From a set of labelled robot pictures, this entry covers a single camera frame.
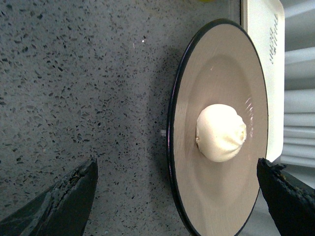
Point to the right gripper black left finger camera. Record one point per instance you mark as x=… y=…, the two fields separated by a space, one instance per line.
x=61 y=210

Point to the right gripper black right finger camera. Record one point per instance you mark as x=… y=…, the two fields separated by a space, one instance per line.
x=291 y=202

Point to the grey pleated curtain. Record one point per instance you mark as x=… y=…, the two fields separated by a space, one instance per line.
x=299 y=90

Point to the white steamed bun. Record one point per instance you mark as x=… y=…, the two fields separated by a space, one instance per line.
x=220 y=132

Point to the beige plate black rim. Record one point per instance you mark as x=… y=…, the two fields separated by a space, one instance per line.
x=219 y=66

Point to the white bear tray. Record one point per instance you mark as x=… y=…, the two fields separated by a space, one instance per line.
x=264 y=21

